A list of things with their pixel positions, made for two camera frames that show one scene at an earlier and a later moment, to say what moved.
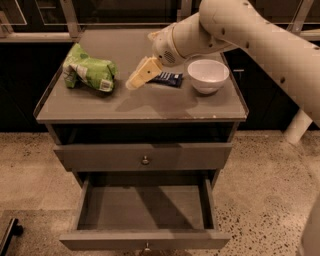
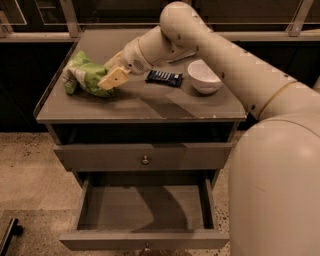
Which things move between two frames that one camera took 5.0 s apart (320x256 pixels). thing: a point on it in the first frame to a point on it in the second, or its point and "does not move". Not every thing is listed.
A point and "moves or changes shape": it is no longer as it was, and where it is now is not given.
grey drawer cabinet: x=179 y=124 does not move
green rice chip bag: x=97 y=73 moves or changes shape
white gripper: x=164 y=46 to x=132 y=57
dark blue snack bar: x=173 y=79 does not move
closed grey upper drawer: x=144 y=157 does not move
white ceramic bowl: x=207 y=75 does not move
